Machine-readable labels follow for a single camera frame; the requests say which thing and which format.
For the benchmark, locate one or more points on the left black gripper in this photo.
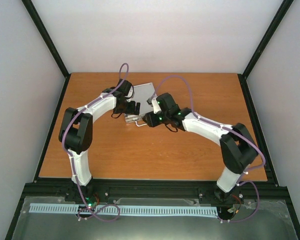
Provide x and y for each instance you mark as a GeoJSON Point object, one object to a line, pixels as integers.
{"type": "Point", "coordinates": [132, 109]}

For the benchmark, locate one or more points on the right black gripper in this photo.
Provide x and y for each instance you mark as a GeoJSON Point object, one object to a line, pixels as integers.
{"type": "Point", "coordinates": [152, 122]}

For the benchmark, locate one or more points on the aluminium poker case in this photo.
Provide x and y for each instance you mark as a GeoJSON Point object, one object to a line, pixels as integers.
{"type": "Point", "coordinates": [142, 93]}

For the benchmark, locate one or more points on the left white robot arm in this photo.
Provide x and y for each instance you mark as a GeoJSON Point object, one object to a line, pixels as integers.
{"type": "Point", "coordinates": [76, 132]}

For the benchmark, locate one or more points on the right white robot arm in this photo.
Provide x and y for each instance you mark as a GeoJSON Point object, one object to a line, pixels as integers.
{"type": "Point", "coordinates": [238, 149]}

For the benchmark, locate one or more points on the electronics board with led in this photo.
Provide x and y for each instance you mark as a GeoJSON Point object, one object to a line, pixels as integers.
{"type": "Point", "coordinates": [92, 203]}

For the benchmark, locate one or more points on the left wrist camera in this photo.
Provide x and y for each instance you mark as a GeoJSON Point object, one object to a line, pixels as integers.
{"type": "Point", "coordinates": [131, 93]}

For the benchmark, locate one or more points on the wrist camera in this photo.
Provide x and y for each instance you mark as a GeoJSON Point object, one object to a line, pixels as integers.
{"type": "Point", "coordinates": [164, 104]}
{"type": "Point", "coordinates": [131, 93]}

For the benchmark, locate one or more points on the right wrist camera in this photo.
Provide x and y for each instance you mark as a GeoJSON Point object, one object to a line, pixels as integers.
{"type": "Point", "coordinates": [164, 104]}

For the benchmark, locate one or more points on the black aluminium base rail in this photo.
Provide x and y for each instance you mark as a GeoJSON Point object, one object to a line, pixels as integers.
{"type": "Point", "coordinates": [107, 190]}

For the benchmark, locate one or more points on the left black frame post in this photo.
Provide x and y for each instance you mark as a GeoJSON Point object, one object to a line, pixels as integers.
{"type": "Point", "coordinates": [34, 15]}

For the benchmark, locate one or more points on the black frame post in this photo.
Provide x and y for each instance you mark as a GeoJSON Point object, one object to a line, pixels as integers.
{"type": "Point", "coordinates": [274, 24]}
{"type": "Point", "coordinates": [34, 15]}

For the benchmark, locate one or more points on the light blue cable duct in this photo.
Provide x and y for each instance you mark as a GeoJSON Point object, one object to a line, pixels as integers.
{"type": "Point", "coordinates": [126, 210]}

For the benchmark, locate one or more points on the right black frame post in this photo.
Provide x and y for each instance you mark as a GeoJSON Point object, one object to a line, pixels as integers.
{"type": "Point", "coordinates": [274, 24]}

